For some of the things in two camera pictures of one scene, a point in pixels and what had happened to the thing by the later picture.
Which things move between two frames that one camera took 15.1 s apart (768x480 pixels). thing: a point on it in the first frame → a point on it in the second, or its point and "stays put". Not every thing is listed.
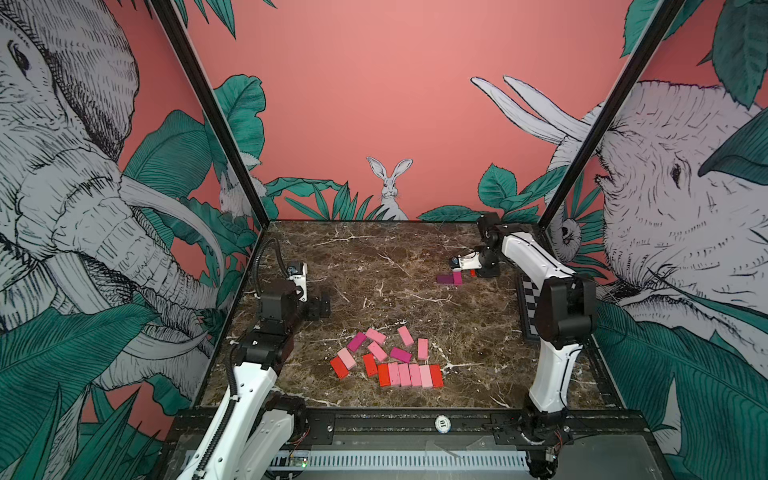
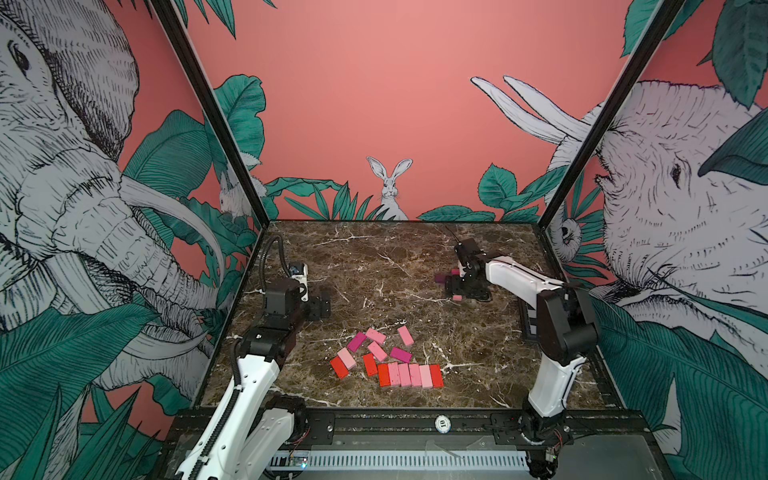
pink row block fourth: [426, 376] stays put
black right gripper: [494, 272] → [452, 284]
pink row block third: [415, 374] stays put
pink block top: [375, 335] stays put
